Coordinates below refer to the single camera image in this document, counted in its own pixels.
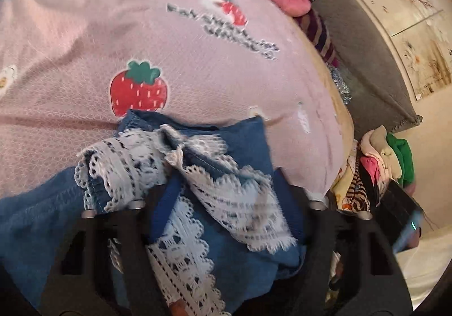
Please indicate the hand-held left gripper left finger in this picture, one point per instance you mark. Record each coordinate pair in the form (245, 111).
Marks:
(166, 203)

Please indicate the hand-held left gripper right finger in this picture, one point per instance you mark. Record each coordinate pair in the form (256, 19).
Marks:
(286, 188)

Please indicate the blue denim pants lace trim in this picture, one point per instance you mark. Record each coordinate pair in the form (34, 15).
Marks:
(229, 259)

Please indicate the zebra striped cloth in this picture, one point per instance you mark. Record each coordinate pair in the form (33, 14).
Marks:
(356, 192)

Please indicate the pink garment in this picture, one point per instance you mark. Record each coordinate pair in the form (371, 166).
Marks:
(370, 167)

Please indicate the green garment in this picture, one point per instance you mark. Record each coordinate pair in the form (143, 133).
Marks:
(402, 157)

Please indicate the yellow printed cloth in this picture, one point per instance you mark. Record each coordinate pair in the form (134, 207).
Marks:
(340, 188)

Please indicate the cream garment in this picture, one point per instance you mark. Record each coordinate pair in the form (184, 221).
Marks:
(378, 141)

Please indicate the tan bed sheet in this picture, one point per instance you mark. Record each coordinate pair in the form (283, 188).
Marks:
(348, 125)

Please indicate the blue patterned cloth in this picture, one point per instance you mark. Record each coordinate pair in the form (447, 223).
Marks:
(339, 84)

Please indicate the grey rug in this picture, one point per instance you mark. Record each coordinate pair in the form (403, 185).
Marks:
(363, 65)

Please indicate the striped purple garment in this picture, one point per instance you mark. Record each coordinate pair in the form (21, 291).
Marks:
(317, 37)

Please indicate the pink strawberry print bedspread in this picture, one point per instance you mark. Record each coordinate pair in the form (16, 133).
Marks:
(70, 37)

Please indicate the floral wall painting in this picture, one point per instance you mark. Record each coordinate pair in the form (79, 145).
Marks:
(406, 19)

